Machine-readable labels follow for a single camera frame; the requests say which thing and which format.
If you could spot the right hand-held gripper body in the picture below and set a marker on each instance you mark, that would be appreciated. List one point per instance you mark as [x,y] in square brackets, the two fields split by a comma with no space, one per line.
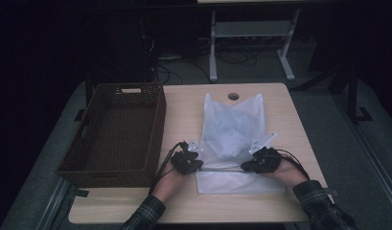
[267,159]

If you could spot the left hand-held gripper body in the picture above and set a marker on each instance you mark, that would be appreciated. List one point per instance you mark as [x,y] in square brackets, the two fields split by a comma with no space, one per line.
[182,161]

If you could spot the white mesh laundry bag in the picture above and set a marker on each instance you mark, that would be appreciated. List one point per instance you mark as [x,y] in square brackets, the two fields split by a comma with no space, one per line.
[230,127]

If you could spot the brown woven basket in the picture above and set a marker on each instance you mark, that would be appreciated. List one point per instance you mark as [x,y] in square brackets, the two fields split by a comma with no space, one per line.
[120,134]

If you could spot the person's right hand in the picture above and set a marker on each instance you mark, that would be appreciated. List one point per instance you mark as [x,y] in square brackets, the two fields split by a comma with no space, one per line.
[289,174]

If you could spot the person's left hand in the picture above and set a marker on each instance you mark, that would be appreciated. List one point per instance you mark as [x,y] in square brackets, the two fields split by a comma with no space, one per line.
[168,185]

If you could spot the white power strip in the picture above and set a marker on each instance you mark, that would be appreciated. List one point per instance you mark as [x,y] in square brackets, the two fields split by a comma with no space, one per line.
[168,58]

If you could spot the black metal stand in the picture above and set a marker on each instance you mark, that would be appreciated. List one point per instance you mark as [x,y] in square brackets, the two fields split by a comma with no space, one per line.
[352,96]

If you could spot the white metal desk frame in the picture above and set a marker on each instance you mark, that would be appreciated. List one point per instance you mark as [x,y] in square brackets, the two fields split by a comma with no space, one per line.
[251,28]

